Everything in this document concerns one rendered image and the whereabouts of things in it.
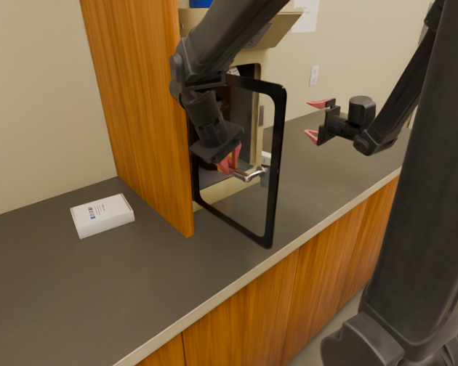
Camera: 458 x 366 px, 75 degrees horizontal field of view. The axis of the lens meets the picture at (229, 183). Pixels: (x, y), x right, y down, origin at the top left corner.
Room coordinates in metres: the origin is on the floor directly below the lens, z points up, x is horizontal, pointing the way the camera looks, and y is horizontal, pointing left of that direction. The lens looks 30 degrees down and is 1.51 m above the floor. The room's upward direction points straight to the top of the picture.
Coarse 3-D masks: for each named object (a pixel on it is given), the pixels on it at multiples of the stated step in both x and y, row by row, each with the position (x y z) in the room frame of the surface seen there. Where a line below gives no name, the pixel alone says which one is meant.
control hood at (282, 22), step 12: (180, 12) 0.76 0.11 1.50; (192, 12) 0.72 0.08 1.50; (204, 12) 0.69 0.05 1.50; (288, 12) 0.86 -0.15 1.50; (300, 12) 0.89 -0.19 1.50; (180, 24) 0.76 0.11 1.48; (192, 24) 0.73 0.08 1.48; (276, 24) 0.86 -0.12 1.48; (288, 24) 0.90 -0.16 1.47; (180, 36) 0.76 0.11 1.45; (264, 36) 0.88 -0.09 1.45; (276, 36) 0.92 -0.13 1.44; (252, 48) 0.89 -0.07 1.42; (264, 48) 0.93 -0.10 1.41
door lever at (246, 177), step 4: (232, 168) 0.58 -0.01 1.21; (236, 168) 0.58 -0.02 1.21; (256, 168) 0.58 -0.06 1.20; (260, 168) 0.57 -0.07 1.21; (232, 172) 0.57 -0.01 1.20; (236, 172) 0.56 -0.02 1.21; (240, 172) 0.56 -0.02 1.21; (244, 172) 0.56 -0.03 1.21; (256, 172) 0.56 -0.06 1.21; (260, 172) 0.57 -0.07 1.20; (264, 172) 0.56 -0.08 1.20; (236, 176) 0.56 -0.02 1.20; (240, 176) 0.55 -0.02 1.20; (244, 176) 0.54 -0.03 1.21; (248, 176) 0.54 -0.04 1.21; (252, 176) 0.55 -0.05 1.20; (256, 176) 0.56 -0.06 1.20; (260, 176) 0.57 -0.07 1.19; (244, 180) 0.54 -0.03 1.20; (248, 180) 0.54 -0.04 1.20
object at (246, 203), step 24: (216, 96) 0.68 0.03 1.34; (240, 96) 0.62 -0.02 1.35; (264, 96) 0.58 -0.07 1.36; (240, 120) 0.62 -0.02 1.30; (264, 120) 0.57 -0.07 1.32; (264, 144) 0.57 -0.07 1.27; (216, 168) 0.69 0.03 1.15; (240, 168) 0.62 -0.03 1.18; (264, 168) 0.57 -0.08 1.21; (216, 192) 0.69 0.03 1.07; (240, 192) 0.62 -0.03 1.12; (264, 192) 0.56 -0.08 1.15; (240, 216) 0.62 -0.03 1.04; (264, 216) 0.56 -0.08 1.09; (264, 240) 0.56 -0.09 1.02
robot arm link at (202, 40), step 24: (216, 0) 0.40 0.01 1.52; (240, 0) 0.35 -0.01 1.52; (264, 0) 0.33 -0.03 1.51; (288, 0) 0.34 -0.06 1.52; (216, 24) 0.40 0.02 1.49; (240, 24) 0.36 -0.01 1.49; (264, 24) 0.38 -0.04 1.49; (192, 48) 0.46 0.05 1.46; (216, 48) 0.41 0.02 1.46; (240, 48) 0.43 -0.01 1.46; (192, 72) 0.47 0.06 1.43; (216, 72) 0.51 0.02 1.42
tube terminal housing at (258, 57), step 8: (184, 0) 0.79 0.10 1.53; (184, 8) 0.79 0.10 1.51; (240, 56) 0.91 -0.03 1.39; (248, 56) 0.93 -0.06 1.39; (256, 56) 0.95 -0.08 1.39; (264, 56) 0.97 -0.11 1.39; (232, 64) 0.89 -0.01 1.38; (240, 64) 0.91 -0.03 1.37; (256, 64) 0.99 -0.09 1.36; (264, 64) 0.97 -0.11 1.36; (256, 72) 0.99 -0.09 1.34; (264, 72) 0.97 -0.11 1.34; (264, 80) 0.97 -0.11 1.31; (200, 208) 0.80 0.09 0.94
